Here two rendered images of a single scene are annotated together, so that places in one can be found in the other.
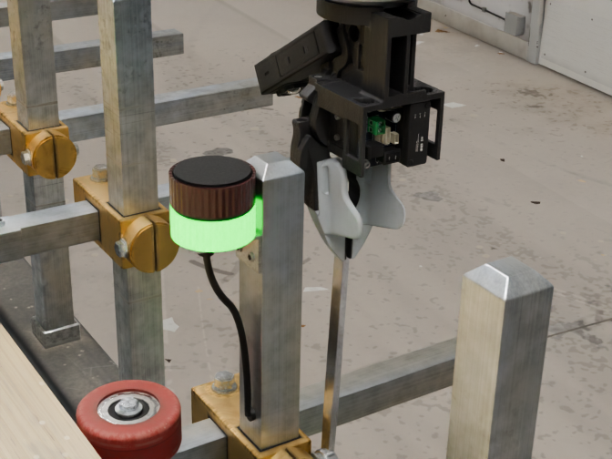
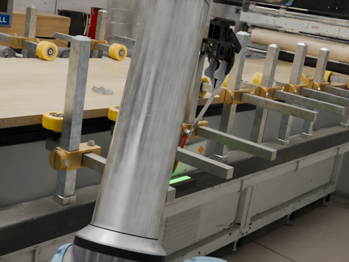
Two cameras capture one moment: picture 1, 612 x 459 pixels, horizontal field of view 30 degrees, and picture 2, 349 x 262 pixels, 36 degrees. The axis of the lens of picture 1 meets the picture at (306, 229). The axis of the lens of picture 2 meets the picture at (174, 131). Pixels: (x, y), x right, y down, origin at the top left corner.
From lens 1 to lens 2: 1.58 m
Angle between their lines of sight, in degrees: 65
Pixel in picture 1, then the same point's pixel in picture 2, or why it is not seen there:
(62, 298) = (255, 138)
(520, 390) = not seen: hidden behind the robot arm
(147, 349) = (223, 128)
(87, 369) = (243, 154)
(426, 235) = not seen: outside the picture
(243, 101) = (331, 109)
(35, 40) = (268, 62)
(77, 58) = (328, 97)
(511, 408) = not seen: hidden behind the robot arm
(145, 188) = (232, 83)
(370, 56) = (212, 29)
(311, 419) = (204, 132)
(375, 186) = (220, 69)
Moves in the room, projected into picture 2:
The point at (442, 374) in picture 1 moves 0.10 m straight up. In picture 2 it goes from (240, 145) to (246, 114)
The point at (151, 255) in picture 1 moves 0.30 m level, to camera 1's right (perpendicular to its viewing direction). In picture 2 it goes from (223, 97) to (263, 120)
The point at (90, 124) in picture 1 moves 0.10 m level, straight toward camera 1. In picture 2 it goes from (283, 95) to (264, 94)
